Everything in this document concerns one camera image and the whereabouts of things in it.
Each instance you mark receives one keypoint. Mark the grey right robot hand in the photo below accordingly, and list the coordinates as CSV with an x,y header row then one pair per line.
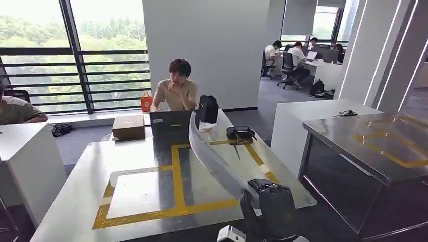
x,y
271,210

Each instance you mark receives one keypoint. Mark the long white curved panel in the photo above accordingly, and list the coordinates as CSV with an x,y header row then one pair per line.
x,y
214,160

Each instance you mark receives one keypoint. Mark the thin metal tool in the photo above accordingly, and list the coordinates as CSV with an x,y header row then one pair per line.
x,y
236,148

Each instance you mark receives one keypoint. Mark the black remote controller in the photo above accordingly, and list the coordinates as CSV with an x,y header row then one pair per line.
x,y
240,132

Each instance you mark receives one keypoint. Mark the white cabinet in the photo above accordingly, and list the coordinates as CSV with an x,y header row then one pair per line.
x,y
26,160
301,123

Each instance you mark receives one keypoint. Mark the clear plastic bag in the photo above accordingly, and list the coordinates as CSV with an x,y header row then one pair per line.
x,y
208,127

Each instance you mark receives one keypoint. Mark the black upright bag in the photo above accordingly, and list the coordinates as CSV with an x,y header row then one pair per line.
x,y
207,108

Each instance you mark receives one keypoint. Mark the steel bench with yellow tape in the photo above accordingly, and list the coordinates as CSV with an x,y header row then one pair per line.
x,y
384,147
100,157

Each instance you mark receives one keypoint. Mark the black backpack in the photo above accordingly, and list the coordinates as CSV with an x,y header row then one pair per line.
x,y
317,88

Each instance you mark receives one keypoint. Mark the dark laptop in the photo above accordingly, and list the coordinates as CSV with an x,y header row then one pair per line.
x,y
170,123

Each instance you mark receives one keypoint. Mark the black office chair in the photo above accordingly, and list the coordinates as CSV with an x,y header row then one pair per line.
x,y
266,66
287,68

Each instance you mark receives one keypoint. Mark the white office desk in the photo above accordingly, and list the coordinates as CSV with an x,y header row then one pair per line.
x,y
326,73

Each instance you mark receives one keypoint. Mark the person at laptop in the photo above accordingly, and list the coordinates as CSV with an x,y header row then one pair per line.
x,y
177,93

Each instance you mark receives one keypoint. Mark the silver laptop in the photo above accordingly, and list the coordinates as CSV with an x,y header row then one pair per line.
x,y
312,55

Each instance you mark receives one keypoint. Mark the brown cardboard box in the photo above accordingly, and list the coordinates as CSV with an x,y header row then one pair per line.
x,y
128,128

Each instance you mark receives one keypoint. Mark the orange paper bag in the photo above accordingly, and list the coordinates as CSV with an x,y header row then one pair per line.
x,y
146,103

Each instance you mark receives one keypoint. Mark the black window railing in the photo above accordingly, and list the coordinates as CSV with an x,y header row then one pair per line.
x,y
80,66

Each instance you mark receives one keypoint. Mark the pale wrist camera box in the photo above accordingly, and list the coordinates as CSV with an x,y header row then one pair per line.
x,y
230,234

